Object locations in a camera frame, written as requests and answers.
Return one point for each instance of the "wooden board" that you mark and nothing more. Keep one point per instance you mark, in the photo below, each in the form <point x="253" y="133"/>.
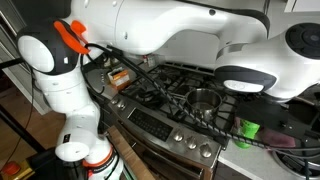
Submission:
<point x="130" y="153"/>

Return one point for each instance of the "red emergency stop button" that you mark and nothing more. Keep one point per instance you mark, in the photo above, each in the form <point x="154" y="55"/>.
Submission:
<point x="10" y="168"/>

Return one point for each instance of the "yellow button box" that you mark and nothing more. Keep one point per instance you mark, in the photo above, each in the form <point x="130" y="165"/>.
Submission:
<point x="25" y="173"/>

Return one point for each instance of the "black hot plate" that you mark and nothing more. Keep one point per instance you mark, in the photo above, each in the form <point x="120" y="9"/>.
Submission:
<point x="300" y="110"/>

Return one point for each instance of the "stainless steel saucepan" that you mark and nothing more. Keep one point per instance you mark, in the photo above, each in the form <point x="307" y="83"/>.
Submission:
<point x="203" y="96"/>

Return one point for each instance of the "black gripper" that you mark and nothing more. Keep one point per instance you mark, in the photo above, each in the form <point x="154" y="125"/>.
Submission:
<point x="263" y="113"/>

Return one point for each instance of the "silver range knob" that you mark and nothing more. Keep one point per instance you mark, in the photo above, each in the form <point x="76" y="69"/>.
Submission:
<point x="122" y="105"/>
<point x="115" y="101"/>
<point x="191" y="142"/>
<point x="205" y="150"/>
<point x="178" y="136"/>

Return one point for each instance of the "purple cloth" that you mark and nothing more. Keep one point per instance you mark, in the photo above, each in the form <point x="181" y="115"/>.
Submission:
<point x="278" y="138"/>

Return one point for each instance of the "black metal pole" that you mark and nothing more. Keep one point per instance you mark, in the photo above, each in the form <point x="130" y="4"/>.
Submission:
<point x="10" y="63"/>
<point x="20" y="128"/>

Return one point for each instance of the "stainless steel refrigerator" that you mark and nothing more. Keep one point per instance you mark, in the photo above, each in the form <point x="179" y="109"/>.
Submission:
<point x="10" y="50"/>

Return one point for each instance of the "white tomato can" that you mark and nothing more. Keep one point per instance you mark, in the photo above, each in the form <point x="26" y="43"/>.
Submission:
<point x="151" y="61"/>

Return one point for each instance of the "orange cardboard box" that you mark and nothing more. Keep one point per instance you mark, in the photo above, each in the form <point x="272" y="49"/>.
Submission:
<point x="120" y="80"/>

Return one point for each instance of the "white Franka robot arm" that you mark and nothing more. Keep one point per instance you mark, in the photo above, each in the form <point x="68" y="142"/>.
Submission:
<point x="150" y="23"/>

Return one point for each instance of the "green bottle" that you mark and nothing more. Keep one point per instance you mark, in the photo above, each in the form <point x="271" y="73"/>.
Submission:
<point x="248" y="130"/>

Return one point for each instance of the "stainless steel gas range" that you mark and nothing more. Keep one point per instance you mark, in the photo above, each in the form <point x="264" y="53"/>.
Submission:
<point x="150" y="125"/>

